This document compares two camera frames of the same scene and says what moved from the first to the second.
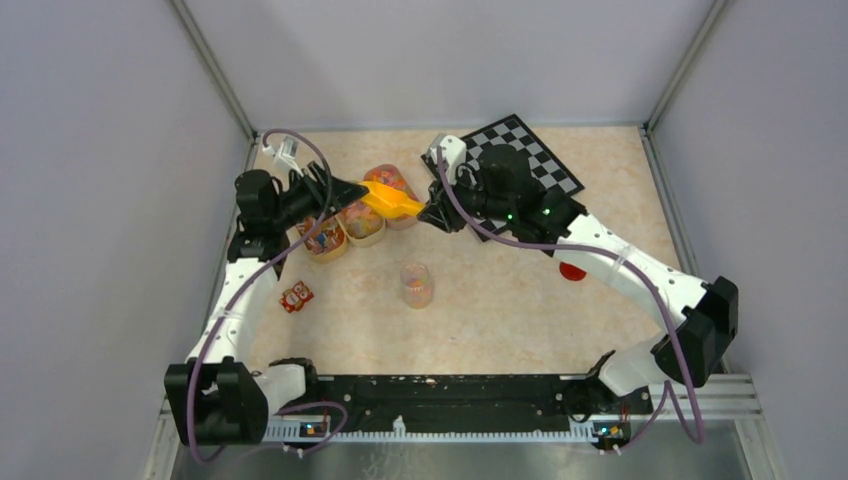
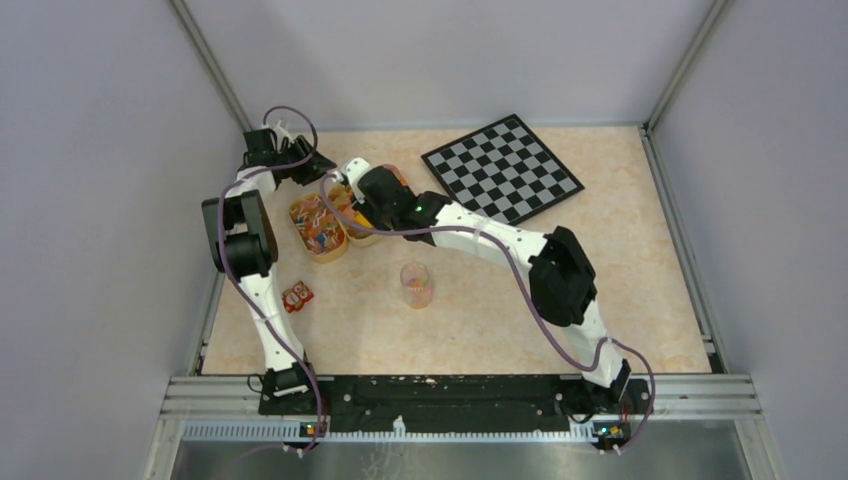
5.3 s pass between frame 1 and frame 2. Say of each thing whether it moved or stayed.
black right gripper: moved
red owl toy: stayed
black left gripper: moved
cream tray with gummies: stayed
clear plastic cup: stayed
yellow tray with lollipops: stayed
